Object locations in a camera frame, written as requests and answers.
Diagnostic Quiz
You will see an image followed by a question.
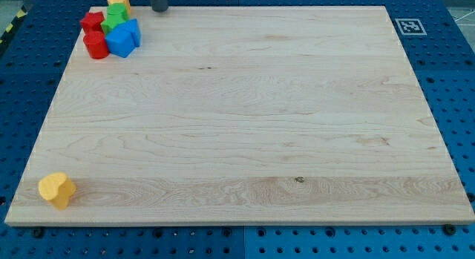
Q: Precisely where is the red cylinder block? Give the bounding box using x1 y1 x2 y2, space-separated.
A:
83 31 110 59

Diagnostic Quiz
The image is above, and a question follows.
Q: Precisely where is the black board stop bolt left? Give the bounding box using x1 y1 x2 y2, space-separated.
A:
31 227 45 239

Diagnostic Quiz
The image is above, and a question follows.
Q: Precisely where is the light wooden board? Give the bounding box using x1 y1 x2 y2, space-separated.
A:
5 6 474 226

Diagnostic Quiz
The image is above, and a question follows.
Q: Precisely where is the red star block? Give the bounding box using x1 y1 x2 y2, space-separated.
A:
79 12 105 34

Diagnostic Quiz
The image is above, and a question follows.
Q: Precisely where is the black board stop bolt right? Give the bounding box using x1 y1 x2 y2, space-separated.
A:
442 224 457 236

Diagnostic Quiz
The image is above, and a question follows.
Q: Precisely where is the grey cylindrical pointer tool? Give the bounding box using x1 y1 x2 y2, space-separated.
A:
150 0 168 13

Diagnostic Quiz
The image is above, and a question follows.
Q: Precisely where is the yellow heart block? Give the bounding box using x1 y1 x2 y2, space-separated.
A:
38 172 76 211

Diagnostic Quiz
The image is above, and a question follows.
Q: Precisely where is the black board stop bolt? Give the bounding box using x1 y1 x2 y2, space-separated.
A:
442 224 457 236
31 227 45 239

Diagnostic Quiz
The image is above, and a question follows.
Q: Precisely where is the blue pentagon block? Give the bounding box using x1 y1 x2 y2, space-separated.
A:
105 28 135 58

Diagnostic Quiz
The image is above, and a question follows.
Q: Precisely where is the white fiducial marker tag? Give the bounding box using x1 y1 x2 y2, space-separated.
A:
396 18 427 36

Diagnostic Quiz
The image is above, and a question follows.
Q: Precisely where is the green star block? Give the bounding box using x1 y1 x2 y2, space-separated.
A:
100 16 126 35

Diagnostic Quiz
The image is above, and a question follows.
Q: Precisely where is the yellow black hazard tape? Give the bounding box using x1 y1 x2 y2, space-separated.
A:
1 5 28 46

